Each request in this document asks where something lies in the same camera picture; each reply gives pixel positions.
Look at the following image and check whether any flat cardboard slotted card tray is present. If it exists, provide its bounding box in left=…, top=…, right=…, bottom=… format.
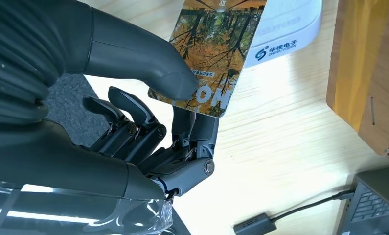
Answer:
left=326, top=0, right=389, bottom=171

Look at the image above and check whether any black USB hub with cable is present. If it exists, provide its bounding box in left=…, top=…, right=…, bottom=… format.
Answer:
left=233, top=189, right=355, bottom=235

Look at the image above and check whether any grey laptop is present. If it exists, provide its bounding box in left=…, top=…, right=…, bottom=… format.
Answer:
left=335, top=167, right=389, bottom=235

